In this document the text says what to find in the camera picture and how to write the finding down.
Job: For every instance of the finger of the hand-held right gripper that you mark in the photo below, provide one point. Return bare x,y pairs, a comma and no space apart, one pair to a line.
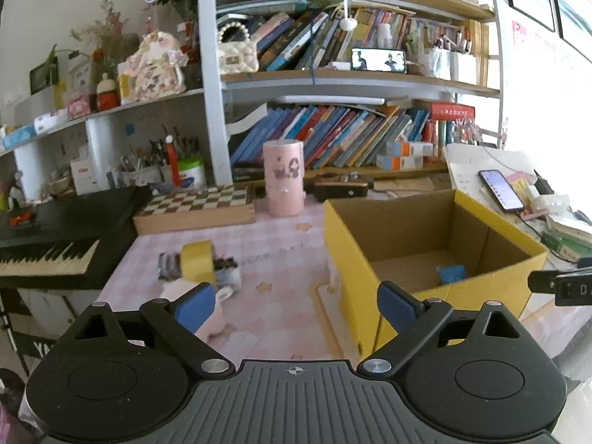
571,286

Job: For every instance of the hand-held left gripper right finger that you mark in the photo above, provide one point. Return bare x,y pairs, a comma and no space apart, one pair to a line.
397,301

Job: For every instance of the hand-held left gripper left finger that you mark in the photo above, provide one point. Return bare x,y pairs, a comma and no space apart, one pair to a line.
196,306

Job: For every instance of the grey toy car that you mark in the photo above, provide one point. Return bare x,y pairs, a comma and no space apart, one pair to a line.
230,275

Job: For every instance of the yellow cardboard box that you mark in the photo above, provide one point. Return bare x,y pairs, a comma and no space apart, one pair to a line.
351,259

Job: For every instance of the pink checkered desktop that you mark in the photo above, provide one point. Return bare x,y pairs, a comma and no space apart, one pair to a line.
277,259

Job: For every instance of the yellow sponge block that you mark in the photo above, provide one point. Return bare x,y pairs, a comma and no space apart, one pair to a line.
198,263

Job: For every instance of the stack of green books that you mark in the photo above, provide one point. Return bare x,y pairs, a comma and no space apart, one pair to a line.
571,240

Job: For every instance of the small blue item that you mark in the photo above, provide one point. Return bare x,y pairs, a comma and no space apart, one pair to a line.
451,274

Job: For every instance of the wooden chessboard box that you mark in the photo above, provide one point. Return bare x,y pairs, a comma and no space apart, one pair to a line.
194,212

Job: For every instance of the smartphone with lit screen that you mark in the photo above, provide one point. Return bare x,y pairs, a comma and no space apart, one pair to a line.
502,190

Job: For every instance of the dark brown wooden box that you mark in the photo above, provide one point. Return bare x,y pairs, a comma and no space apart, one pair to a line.
341,188

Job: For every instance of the white jar with green lid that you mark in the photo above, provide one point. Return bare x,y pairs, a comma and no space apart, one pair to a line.
193,175

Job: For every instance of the red marker pen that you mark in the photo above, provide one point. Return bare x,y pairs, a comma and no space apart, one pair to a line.
173,162

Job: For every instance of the white open notebook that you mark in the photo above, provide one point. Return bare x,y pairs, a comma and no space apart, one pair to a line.
467,166

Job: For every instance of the pink cylindrical container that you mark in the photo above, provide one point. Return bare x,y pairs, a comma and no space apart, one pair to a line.
283,180

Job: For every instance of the black electronic keyboard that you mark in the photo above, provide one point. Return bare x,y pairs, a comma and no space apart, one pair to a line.
60,236

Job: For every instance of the white and orange box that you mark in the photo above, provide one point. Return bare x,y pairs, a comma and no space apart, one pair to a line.
85,176

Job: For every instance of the long row of slanted books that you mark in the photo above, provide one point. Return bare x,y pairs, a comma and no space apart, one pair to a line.
333,136

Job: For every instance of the red flat box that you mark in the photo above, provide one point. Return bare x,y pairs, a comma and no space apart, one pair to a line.
453,112

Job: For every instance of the white wooden bookshelf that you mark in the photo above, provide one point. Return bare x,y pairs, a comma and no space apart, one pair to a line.
212,101

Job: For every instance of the red and white figurine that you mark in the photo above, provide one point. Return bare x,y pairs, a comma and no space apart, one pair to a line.
108,95

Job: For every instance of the doll in floral dress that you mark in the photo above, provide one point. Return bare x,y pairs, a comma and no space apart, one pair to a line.
155,69

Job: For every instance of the smartphone with video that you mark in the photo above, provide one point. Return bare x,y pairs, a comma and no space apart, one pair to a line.
379,60

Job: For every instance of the white pen holders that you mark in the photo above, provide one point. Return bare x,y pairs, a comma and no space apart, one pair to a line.
451,65

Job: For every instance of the blue tissue pack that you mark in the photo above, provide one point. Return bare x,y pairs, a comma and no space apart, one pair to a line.
19,137

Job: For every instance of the white quilted handbag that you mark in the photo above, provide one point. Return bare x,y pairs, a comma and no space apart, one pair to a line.
237,58

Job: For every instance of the row of leaning dark books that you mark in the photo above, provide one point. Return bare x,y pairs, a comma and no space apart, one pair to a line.
305,39

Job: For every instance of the white hanging pompom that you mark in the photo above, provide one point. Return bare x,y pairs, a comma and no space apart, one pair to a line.
348,24

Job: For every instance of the dried flower bouquet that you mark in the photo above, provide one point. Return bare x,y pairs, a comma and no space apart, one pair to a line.
108,32

